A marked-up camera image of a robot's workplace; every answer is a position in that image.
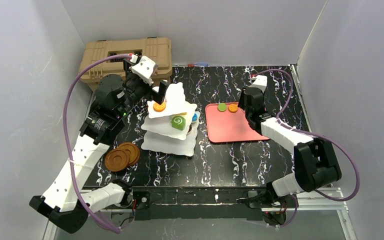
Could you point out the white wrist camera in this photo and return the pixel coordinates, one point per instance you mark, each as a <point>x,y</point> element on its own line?
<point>260,82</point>
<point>144,67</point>

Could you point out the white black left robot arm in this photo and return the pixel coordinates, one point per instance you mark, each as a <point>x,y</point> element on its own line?
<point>62,203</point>

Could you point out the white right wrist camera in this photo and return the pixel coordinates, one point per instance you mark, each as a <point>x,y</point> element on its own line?
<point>260,82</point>

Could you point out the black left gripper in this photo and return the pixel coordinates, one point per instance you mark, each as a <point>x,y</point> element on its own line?
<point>152,88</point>

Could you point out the green round macaron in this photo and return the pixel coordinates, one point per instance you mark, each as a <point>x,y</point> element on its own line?
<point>222,107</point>

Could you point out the white three-tier cake stand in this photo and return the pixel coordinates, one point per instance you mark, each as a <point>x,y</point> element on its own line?
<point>160,136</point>

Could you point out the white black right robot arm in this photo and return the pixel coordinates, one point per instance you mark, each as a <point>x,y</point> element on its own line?
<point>315,162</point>

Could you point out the green roll cake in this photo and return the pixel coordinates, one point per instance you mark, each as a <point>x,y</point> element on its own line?
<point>178,122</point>

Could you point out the aluminium frame rail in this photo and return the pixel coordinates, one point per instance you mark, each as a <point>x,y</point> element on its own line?
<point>146,197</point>

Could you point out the round orange waffle cookie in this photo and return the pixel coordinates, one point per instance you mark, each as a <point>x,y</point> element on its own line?
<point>159,107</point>

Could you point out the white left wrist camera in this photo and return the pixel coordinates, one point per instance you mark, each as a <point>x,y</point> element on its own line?
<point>144,67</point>

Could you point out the tan plastic tool case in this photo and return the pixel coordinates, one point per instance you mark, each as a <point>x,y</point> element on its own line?
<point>158,49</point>

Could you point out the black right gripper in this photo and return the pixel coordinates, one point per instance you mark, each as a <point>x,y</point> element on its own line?
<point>249,100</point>

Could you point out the pink serving tray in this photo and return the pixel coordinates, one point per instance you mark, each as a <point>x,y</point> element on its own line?
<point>226,126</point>

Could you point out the stack of brown wooden coasters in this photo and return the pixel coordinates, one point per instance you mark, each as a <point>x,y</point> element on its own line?
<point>125,155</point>

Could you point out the blue donut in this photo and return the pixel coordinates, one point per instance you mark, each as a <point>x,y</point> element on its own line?
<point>195,117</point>

